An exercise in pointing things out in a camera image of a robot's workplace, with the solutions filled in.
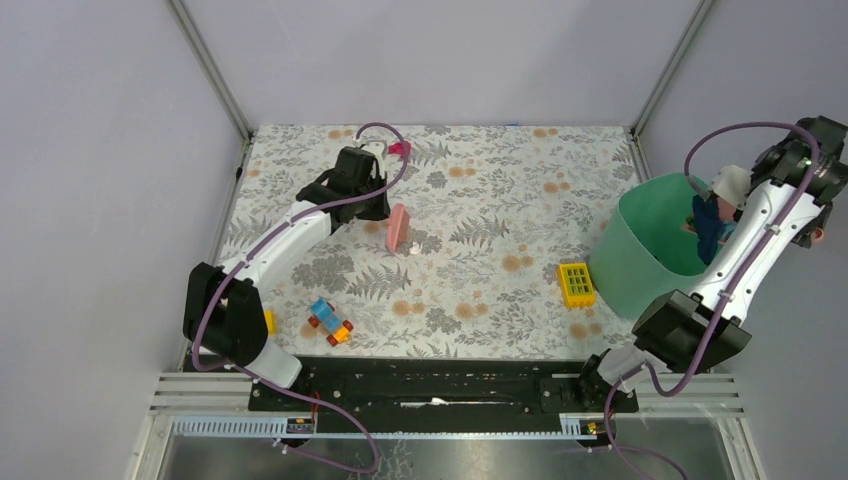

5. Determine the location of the pink hand brush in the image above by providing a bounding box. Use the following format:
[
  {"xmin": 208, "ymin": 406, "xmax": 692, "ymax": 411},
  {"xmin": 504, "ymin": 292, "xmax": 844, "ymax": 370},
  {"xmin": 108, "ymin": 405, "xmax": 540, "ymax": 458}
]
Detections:
[{"xmin": 386, "ymin": 203, "xmax": 410, "ymax": 253}]

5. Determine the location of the pink plastic dustpan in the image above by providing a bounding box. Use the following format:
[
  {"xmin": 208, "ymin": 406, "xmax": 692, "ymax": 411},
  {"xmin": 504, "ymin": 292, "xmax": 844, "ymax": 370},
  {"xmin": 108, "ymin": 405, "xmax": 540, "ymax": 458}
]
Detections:
[{"xmin": 682, "ymin": 195, "xmax": 738, "ymax": 244}]

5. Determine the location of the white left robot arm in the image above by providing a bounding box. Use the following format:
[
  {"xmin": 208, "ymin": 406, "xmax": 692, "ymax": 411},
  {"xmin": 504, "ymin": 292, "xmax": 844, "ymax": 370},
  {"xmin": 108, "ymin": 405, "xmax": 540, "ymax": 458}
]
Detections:
[{"xmin": 182, "ymin": 141, "xmax": 390, "ymax": 411}]

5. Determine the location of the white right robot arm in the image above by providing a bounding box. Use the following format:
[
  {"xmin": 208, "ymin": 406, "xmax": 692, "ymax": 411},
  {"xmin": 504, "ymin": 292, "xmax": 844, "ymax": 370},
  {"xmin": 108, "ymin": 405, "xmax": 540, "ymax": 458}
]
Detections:
[{"xmin": 573, "ymin": 116, "xmax": 847, "ymax": 412}]

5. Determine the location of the toy car with yellow block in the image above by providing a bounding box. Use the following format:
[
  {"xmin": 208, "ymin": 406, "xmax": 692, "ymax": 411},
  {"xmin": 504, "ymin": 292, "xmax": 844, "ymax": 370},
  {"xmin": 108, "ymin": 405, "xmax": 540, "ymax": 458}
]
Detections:
[{"xmin": 308, "ymin": 298, "xmax": 353, "ymax": 346}]

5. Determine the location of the floral tablecloth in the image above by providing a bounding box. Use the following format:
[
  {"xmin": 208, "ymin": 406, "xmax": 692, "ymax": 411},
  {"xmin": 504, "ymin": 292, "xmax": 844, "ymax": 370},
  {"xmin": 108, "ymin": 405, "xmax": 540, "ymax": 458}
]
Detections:
[{"xmin": 264, "ymin": 126, "xmax": 640, "ymax": 359}]

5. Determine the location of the yellow toy brick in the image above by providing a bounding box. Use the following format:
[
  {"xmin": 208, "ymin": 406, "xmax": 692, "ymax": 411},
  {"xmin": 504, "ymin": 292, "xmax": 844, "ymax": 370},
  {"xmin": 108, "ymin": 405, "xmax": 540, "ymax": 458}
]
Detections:
[{"xmin": 264, "ymin": 310, "xmax": 277, "ymax": 335}]

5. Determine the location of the green waste bin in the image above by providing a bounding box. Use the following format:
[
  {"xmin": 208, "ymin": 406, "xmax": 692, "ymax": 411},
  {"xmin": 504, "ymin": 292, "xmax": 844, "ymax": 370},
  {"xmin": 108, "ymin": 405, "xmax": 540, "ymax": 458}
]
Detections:
[{"xmin": 588, "ymin": 173, "xmax": 706, "ymax": 320}]

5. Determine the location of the yellow grid toy block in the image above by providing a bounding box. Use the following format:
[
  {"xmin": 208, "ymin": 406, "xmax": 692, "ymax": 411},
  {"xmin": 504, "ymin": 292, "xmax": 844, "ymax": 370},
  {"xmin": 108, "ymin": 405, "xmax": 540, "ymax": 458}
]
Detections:
[{"xmin": 556, "ymin": 262, "xmax": 596, "ymax": 309}]

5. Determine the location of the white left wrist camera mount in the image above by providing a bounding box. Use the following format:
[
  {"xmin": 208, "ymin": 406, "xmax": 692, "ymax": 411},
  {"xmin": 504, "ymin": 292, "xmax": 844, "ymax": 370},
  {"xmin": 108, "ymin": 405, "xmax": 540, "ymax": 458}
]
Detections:
[{"xmin": 357, "ymin": 140, "xmax": 388, "ymax": 178}]

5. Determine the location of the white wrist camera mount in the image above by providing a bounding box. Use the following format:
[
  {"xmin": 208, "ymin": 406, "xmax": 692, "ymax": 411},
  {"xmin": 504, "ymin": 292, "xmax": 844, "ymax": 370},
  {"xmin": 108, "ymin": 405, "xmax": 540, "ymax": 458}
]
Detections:
[
  {"xmin": 357, "ymin": 140, "xmax": 388, "ymax": 178},
  {"xmin": 711, "ymin": 165, "xmax": 751, "ymax": 210}
]

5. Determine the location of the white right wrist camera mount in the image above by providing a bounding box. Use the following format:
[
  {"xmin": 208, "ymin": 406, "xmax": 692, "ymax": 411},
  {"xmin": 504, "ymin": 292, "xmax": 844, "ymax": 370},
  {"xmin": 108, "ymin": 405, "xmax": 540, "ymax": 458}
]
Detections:
[{"xmin": 711, "ymin": 165, "xmax": 751, "ymax": 210}]

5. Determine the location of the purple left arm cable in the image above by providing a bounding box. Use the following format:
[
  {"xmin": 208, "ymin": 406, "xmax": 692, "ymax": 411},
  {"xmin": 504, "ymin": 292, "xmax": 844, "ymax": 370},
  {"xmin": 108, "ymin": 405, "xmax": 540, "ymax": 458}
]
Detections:
[{"xmin": 189, "ymin": 122, "xmax": 411, "ymax": 475}]

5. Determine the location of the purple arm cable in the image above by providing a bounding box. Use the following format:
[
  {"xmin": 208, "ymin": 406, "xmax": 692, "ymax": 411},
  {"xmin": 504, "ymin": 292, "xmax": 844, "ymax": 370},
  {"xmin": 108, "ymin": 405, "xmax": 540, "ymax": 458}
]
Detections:
[
  {"xmin": 601, "ymin": 121, "xmax": 823, "ymax": 480},
  {"xmin": 189, "ymin": 122, "xmax": 411, "ymax": 475}
]

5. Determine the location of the black table edge rail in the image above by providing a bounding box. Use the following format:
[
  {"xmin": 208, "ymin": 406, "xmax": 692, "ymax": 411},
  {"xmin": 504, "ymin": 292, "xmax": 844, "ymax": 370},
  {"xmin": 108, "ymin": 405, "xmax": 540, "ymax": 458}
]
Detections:
[{"xmin": 182, "ymin": 351, "xmax": 707, "ymax": 435}]

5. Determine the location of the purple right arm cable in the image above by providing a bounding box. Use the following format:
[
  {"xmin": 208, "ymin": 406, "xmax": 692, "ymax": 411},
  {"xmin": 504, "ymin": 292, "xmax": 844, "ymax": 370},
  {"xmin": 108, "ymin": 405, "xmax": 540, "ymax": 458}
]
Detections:
[{"xmin": 601, "ymin": 121, "xmax": 823, "ymax": 480}]

